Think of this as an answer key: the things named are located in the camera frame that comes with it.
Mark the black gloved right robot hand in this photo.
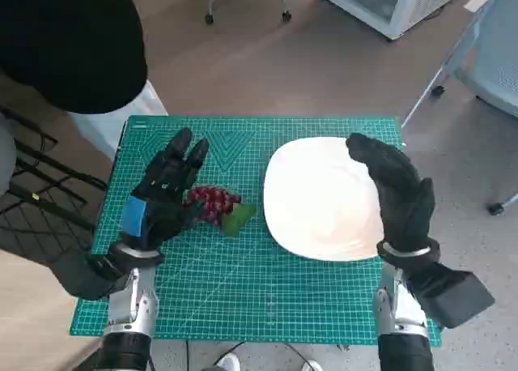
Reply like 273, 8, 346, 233
346, 132, 436, 254

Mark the black left robot hand blue tape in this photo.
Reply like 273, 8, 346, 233
120, 127, 210, 247

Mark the red toy grapes green leaf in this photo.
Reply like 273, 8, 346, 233
182, 185, 258, 238

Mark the white square plate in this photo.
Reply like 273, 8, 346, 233
262, 137, 385, 262

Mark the green cutting mat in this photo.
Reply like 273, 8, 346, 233
69, 114, 443, 346

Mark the light blue mesh chair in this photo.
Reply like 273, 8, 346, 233
400, 0, 518, 216

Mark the light wooden desk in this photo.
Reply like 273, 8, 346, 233
0, 249, 79, 371

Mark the white mesh cabinet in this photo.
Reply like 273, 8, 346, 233
316, 0, 482, 42

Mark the person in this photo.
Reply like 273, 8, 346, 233
0, 0, 169, 161

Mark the rolling chair base with casters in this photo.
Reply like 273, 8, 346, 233
204, 0, 293, 25

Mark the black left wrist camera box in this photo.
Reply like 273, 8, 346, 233
47, 251, 133, 302

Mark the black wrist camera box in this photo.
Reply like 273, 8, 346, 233
404, 261, 497, 330
47, 251, 133, 302

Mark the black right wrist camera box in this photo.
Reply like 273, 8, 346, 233
404, 261, 497, 330

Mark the black wire rack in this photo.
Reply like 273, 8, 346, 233
0, 103, 108, 267

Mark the black floor cable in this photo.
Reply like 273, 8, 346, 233
184, 338, 312, 371

